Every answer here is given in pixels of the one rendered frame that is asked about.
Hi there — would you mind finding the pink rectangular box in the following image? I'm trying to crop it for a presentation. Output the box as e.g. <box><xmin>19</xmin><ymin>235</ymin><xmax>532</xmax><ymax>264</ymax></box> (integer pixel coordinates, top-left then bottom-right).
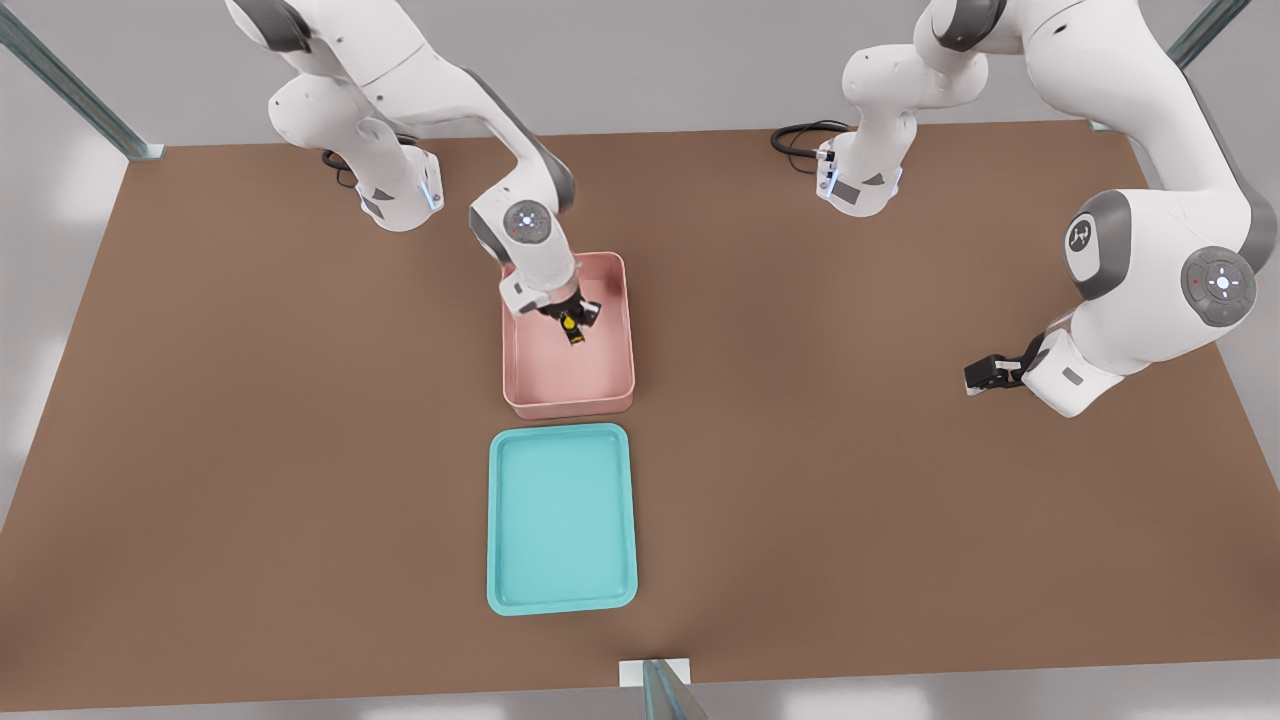
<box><xmin>501</xmin><ymin>251</ymin><xmax>637</xmax><ymax>421</ymax></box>

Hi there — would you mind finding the pale blue-green tray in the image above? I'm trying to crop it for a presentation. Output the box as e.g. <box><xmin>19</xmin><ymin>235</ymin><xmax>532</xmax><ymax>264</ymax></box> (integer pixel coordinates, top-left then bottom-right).
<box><xmin>486</xmin><ymin>422</ymin><xmax>640</xmax><ymax>617</ymax></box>

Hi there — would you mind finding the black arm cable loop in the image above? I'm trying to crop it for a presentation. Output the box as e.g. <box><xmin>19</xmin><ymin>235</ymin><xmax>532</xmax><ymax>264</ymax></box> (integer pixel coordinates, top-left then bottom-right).
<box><xmin>770</xmin><ymin>120</ymin><xmax>853</xmax><ymax>177</ymax></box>
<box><xmin>321</xmin><ymin>132</ymin><xmax>419</xmax><ymax>190</ymax></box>

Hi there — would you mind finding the silver frame post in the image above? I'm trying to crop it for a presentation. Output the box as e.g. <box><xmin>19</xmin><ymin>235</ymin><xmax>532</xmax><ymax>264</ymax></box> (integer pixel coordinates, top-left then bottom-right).
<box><xmin>1089</xmin><ymin>0</ymin><xmax>1253</xmax><ymax>133</ymax></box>
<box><xmin>0</xmin><ymin>4</ymin><xmax>167</xmax><ymax>162</ymax></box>
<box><xmin>619</xmin><ymin>657</ymin><xmax>709</xmax><ymax>720</ymax></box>

